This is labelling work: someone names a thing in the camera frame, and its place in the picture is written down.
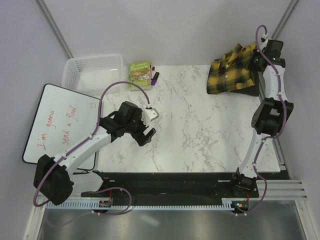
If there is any left aluminium corner post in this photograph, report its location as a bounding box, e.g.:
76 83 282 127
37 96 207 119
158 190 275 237
35 0 74 59

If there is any aluminium corner post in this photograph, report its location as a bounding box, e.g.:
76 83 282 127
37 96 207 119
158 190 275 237
35 0 74 59
271 0 300 40

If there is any yellow plaid long sleeve shirt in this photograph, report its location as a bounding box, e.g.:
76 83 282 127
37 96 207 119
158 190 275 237
206 42 256 95

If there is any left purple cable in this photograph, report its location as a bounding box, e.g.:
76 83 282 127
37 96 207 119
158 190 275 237
32 81 152 208

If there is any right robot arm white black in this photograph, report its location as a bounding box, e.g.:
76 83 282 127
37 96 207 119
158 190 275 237
229 38 294 197

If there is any green treehouse book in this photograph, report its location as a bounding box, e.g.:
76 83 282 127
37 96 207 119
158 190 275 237
128 61 152 90

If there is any right aluminium corner post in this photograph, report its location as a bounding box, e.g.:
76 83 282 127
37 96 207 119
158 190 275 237
271 0 300 40

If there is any red capped marker pen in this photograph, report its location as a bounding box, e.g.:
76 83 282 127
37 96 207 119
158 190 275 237
150 66 155 80

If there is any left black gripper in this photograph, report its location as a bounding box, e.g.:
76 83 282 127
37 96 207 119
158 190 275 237
125 108 156 146

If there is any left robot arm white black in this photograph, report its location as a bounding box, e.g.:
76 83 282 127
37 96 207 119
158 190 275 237
33 101 159 206

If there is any whiteboard with red writing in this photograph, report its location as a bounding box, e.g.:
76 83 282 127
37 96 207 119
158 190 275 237
22 84 100 164

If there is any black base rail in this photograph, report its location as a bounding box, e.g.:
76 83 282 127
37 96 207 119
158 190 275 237
81 172 259 206

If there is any white slotted cable duct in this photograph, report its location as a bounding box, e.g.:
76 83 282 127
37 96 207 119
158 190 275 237
45 197 235 211

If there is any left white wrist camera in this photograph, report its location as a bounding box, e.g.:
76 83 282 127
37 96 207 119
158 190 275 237
141 108 160 126

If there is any folded dark striped shirt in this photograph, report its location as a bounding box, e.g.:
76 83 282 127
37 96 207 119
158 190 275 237
231 74 260 97

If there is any purple highlighter marker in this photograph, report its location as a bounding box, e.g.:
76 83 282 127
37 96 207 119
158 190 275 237
150 72 160 86

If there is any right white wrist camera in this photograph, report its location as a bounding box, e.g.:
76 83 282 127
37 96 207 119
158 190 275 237
260 34 270 44

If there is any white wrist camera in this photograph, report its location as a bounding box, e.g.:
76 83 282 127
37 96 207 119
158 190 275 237
260 34 270 44
141 108 160 126

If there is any white plastic basket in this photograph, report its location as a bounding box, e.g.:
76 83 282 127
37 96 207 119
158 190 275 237
61 54 124 96

